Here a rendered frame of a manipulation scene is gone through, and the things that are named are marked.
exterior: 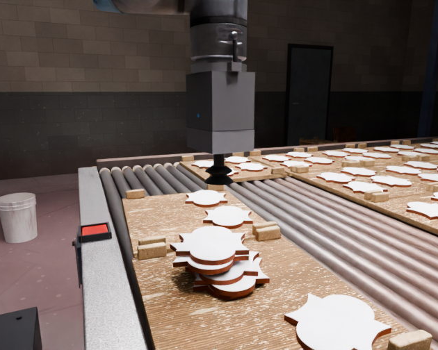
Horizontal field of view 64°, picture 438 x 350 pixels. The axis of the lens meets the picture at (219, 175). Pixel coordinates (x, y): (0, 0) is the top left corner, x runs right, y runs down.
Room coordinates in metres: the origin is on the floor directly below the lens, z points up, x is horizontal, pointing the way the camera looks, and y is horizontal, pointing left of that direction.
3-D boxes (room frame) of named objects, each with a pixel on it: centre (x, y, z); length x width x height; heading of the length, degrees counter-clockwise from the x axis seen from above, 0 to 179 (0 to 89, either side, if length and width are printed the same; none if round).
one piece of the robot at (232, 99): (0.50, -0.01, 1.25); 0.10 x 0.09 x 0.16; 118
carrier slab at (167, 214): (0.93, 0.08, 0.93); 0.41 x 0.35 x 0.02; 18
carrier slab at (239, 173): (1.54, -0.05, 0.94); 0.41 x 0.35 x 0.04; 22
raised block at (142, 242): (0.70, 0.14, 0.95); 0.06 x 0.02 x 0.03; 108
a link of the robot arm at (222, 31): (0.49, 0.00, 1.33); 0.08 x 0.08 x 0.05
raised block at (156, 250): (0.66, 0.14, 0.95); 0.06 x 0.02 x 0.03; 110
